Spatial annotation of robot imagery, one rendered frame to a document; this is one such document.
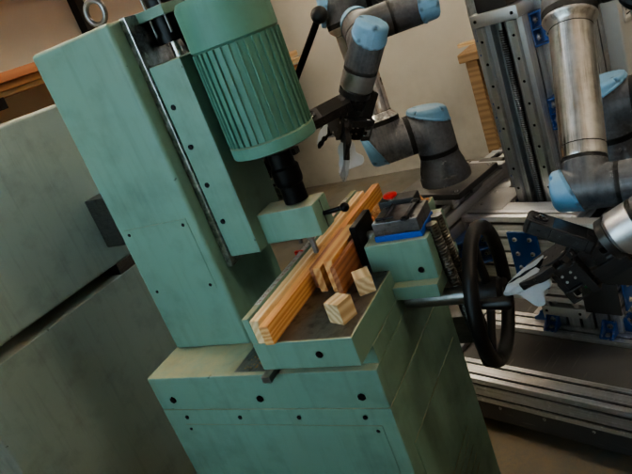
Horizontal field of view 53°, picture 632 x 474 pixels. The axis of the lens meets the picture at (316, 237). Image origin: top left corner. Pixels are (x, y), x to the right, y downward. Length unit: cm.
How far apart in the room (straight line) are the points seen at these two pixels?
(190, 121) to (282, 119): 19
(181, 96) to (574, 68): 71
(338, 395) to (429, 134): 87
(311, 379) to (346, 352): 16
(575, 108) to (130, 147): 84
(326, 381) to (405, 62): 365
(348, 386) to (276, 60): 62
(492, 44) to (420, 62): 288
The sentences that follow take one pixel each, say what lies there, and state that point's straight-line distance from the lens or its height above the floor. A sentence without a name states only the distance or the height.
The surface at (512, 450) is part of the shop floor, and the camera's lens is 213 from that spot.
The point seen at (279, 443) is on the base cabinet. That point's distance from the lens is 141.
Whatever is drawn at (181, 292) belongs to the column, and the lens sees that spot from 144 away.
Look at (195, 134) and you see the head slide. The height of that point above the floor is 127.
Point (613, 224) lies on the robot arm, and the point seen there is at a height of 98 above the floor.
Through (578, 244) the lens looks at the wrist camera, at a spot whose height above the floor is 95.
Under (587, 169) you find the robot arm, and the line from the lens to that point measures 113.
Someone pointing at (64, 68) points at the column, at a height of 148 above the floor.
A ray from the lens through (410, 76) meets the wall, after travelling 469.
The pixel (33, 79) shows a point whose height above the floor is 153.
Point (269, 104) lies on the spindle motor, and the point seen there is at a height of 129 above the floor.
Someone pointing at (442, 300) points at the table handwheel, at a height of 81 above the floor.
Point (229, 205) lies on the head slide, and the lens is 131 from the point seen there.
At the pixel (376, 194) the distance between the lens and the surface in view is 166.
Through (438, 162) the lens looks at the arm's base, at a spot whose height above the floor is 89.
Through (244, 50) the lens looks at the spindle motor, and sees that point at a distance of 118.
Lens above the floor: 144
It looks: 20 degrees down
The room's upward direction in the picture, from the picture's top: 21 degrees counter-clockwise
